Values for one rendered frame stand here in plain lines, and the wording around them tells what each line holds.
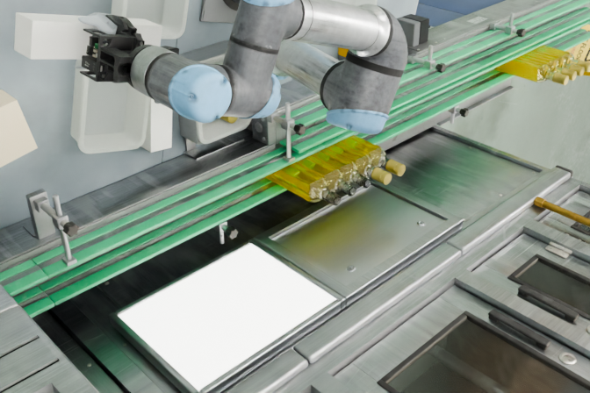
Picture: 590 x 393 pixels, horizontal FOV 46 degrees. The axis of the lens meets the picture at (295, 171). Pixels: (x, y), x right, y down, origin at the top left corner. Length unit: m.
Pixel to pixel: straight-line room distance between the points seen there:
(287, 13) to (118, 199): 0.84
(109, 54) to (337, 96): 0.47
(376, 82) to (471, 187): 0.92
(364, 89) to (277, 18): 0.37
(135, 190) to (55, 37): 0.65
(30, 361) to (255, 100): 0.49
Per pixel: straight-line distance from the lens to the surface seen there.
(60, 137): 1.68
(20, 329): 1.15
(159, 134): 1.75
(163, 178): 1.78
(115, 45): 1.10
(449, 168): 2.27
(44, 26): 1.18
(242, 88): 1.01
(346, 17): 1.17
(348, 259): 1.77
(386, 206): 1.98
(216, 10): 1.81
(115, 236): 1.62
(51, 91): 1.64
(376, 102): 1.34
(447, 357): 1.61
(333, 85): 1.38
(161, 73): 0.98
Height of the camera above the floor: 2.16
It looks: 39 degrees down
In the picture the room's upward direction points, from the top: 117 degrees clockwise
